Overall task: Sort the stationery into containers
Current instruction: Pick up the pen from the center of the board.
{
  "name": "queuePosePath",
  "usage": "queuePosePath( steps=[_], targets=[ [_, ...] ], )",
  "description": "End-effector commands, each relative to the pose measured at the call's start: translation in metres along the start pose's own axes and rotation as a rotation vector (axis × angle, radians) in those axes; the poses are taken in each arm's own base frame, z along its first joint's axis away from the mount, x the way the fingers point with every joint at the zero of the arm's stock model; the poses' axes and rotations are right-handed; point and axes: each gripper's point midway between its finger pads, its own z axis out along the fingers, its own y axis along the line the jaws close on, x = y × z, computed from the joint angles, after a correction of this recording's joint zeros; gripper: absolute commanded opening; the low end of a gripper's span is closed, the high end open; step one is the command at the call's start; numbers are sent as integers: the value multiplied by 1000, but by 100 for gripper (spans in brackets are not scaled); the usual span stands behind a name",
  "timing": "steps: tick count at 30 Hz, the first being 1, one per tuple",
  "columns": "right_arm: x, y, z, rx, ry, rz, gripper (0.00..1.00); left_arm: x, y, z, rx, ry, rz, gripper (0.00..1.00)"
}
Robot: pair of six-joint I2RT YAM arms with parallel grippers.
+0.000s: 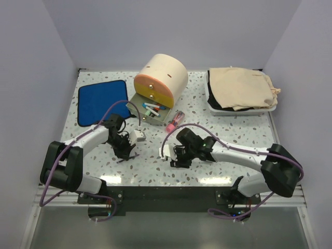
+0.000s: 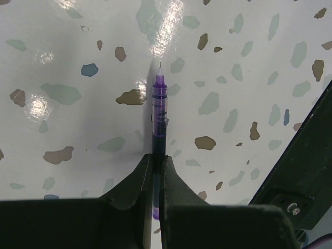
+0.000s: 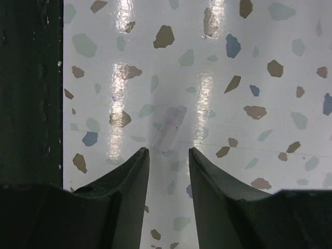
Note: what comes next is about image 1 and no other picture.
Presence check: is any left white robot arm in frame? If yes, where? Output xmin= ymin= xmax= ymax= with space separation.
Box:
xmin=40 ymin=114 xmax=145 ymax=203

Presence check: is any dark purple pen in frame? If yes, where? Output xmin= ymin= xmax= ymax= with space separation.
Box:
xmin=116 ymin=154 xmax=140 ymax=163

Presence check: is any beige cloth bag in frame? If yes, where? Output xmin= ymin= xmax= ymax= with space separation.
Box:
xmin=209 ymin=67 xmax=281 ymax=111

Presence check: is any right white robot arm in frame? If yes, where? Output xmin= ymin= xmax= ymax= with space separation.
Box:
xmin=159 ymin=128 xmax=304 ymax=204

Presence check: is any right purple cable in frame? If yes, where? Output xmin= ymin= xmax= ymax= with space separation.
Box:
xmin=160 ymin=123 xmax=304 ymax=221

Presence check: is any white tray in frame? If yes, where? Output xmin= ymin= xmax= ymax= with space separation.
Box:
xmin=204 ymin=70 xmax=276 ymax=116

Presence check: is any black orange highlighter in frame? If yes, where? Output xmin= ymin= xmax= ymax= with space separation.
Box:
xmin=153 ymin=106 xmax=165 ymax=117

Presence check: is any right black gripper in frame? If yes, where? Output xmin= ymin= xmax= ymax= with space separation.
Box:
xmin=170 ymin=146 xmax=196 ymax=169

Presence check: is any purple cable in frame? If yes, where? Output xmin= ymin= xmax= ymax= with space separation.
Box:
xmin=39 ymin=100 xmax=142 ymax=207
xmin=160 ymin=123 xmax=304 ymax=221

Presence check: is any blue cloth mat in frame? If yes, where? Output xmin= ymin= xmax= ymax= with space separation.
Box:
xmin=77 ymin=80 xmax=128 ymax=127

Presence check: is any beige round drawer cabinet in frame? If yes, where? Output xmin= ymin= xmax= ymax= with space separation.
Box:
xmin=134 ymin=54 xmax=188 ymax=108

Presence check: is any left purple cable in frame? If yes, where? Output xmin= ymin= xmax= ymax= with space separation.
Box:
xmin=39 ymin=100 xmax=142 ymax=207

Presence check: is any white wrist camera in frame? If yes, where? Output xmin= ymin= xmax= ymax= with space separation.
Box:
xmin=158 ymin=144 xmax=177 ymax=161
xmin=129 ymin=129 xmax=146 ymax=145

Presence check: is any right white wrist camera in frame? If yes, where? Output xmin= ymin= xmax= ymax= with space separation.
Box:
xmin=158 ymin=144 xmax=177 ymax=161

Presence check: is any pink pencil case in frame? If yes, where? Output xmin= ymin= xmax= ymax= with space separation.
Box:
xmin=165 ymin=111 xmax=185 ymax=133

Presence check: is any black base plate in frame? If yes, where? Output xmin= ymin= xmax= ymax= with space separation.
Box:
xmin=77 ymin=185 xmax=260 ymax=217

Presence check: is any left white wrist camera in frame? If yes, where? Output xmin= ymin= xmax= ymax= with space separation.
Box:
xmin=129 ymin=129 xmax=146 ymax=145

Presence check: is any green pastel highlighter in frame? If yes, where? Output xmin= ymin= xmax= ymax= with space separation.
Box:
xmin=146 ymin=107 xmax=160 ymax=117

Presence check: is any grey bottom drawer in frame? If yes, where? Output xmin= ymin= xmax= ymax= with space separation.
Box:
xmin=126 ymin=93 xmax=171 ymax=125

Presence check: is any black cloth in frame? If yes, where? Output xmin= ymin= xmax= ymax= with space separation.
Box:
xmin=207 ymin=82 xmax=250 ymax=112

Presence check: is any white blue pen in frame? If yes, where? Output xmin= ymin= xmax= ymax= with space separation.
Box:
xmin=149 ymin=104 xmax=165 ymax=110
xmin=142 ymin=103 xmax=155 ymax=109

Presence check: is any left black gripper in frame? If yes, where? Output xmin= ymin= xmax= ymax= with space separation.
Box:
xmin=107 ymin=134 xmax=136 ymax=161

